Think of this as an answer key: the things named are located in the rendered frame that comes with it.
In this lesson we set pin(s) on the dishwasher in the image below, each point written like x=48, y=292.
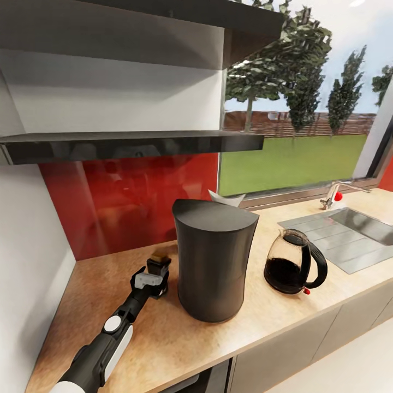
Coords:
x=211, y=380

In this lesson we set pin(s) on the coffee maker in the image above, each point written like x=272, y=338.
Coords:
x=214, y=242

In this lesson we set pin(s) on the bottle of coffee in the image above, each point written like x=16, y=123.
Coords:
x=159, y=264

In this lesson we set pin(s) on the electric kettle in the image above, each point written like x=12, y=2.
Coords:
x=289, y=261

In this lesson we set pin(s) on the countertop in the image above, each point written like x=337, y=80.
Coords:
x=168, y=345

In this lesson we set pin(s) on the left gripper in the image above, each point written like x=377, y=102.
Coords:
x=141, y=295

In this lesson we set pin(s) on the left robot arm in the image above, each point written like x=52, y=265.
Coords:
x=93, y=365

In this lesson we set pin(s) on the paper coffee filter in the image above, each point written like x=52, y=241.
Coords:
x=233, y=201

